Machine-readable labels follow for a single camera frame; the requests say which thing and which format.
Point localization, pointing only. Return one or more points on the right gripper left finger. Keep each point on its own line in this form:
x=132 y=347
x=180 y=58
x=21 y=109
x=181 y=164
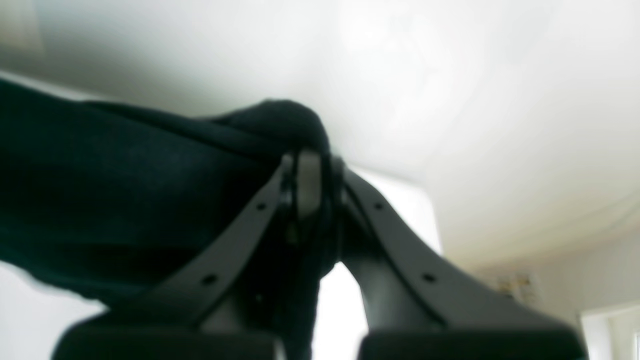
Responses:
x=203 y=312

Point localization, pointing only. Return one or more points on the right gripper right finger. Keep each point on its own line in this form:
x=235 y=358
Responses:
x=419 y=306

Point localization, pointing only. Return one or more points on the black printed T-shirt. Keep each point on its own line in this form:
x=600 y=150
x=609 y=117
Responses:
x=106 y=200

